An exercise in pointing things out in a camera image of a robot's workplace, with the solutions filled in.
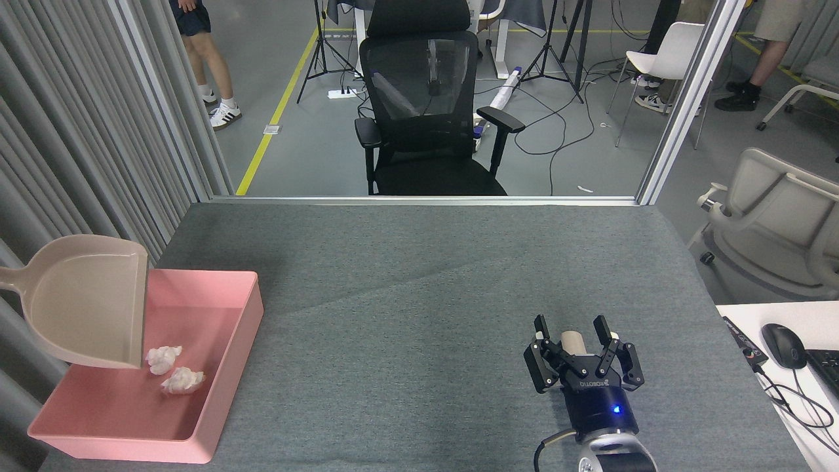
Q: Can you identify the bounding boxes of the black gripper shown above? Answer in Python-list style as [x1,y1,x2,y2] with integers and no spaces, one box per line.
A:
[523,315,644,439]

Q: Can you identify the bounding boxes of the beige hand brush black bristles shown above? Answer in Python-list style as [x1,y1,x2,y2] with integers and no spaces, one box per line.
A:
[559,330,591,356]

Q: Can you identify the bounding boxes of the white paper ball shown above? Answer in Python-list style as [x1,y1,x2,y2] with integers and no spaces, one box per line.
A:
[146,345,183,376]
[161,367,205,395]

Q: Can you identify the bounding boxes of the beige plastic dustpan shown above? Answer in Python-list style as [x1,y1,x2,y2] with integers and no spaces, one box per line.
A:
[0,235,149,370]

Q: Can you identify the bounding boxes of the pink plastic bin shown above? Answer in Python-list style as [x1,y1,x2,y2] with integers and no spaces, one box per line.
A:
[28,268,265,463]

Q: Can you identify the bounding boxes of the white side desk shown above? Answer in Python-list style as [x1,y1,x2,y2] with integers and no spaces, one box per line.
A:
[716,301,839,472]

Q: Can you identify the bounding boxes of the black device with red button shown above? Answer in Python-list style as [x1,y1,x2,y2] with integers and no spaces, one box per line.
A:
[722,316,770,368]

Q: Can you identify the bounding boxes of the black computer mouse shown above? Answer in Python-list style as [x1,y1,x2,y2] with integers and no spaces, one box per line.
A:
[761,323,808,370]

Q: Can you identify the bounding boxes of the pale grey office chair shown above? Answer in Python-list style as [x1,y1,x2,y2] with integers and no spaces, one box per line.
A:
[687,147,839,301]

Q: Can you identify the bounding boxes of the black keyboard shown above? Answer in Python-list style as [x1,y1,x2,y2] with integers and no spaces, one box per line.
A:
[805,349,839,397]

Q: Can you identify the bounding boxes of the black mesh office chair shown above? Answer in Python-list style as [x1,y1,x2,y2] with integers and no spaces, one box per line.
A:
[354,0,526,196]

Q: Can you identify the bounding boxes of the person with white sneakers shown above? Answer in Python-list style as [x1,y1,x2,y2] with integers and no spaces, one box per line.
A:
[633,73,682,114]

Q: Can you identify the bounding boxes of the white rolled tube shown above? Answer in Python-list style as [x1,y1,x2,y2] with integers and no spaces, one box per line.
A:
[473,66,524,137]

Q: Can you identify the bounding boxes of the black tripod stand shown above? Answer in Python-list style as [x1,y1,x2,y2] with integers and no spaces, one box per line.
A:
[296,0,361,104]
[520,0,585,104]

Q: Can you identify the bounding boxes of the white plastic chair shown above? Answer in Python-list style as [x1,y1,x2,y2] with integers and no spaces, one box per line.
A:
[606,22,712,150]

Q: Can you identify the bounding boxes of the person with black shoes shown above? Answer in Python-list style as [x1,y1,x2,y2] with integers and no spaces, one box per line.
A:
[714,0,806,112]

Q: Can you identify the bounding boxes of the grey chair with white base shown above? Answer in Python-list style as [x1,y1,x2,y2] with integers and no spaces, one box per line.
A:
[756,56,839,132]

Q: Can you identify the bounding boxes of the walking person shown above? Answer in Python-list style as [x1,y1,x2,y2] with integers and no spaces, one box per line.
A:
[168,0,243,132]

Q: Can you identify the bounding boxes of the grey pleated curtain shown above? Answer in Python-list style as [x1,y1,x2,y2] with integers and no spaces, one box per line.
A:
[0,0,233,472]

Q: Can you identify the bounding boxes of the black floor cable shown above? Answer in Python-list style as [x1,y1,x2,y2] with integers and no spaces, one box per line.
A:
[473,62,614,196]

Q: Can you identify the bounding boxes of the black mouse cable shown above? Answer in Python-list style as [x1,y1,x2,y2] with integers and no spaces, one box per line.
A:
[754,364,839,430]

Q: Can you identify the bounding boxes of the silver frame post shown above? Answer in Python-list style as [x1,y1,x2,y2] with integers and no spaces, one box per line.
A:
[636,0,748,206]
[108,0,210,204]

